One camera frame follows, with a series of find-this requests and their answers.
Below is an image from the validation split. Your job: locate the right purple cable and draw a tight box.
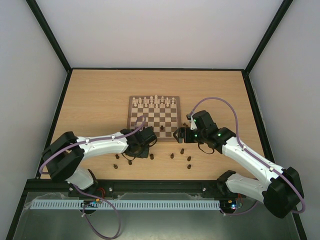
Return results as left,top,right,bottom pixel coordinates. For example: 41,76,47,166
186,96,307,217

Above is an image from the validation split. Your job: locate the grey slotted cable duct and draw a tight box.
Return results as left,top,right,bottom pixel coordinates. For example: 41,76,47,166
30,199,221,211

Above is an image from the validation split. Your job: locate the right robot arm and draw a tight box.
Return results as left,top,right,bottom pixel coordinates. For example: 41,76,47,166
173,110,304,219

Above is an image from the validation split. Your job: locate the wooden chess board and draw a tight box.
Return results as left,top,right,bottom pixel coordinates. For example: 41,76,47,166
127,95,181,142

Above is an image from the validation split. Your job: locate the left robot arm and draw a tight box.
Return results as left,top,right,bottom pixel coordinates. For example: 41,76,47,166
39,127,158,194

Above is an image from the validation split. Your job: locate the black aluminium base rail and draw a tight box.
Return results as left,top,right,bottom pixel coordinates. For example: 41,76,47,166
83,179,238,200

